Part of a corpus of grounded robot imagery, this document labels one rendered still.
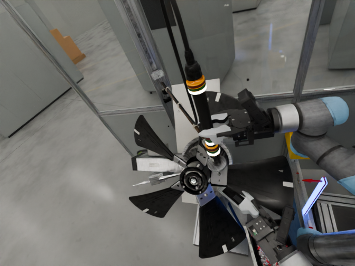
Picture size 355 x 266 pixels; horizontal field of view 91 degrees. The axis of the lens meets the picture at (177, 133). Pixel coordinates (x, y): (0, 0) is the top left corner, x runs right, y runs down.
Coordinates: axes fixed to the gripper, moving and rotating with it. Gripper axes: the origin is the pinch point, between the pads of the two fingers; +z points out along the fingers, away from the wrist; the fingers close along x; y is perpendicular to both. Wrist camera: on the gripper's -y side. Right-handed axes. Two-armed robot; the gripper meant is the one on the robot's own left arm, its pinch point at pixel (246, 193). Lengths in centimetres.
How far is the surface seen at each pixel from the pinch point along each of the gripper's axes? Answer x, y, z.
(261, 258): 33.5, 8.2, -14.7
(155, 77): -23, 2, 72
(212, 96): -24.0, -10.2, 28.4
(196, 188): -3.8, 14.6, 10.8
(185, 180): -6.4, 16.7, 14.9
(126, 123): 30, 46, 129
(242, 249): 109, 17, 2
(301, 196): 34.8, -25.2, -3.6
